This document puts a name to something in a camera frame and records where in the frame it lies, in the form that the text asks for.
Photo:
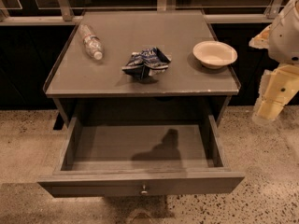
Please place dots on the blue chip bag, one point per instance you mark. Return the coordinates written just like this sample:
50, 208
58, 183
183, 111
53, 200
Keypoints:
146, 63

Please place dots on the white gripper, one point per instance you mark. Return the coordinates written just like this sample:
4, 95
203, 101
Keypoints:
285, 36

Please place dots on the grey wooden cabinet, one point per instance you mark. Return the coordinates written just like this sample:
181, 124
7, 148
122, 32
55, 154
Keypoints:
174, 33

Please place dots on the small metal drawer knob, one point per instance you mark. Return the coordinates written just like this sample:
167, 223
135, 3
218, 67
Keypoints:
144, 190

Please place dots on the white paper bowl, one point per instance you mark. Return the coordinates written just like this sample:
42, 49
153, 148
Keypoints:
214, 54

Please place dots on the open grey top drawer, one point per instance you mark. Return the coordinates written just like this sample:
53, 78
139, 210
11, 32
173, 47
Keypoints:
169, 157

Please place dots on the clear plastic water bottle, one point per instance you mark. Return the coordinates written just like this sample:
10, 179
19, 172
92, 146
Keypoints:
92, 43

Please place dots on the metal railing frame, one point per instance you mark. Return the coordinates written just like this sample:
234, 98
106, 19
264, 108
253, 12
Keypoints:
52, 12

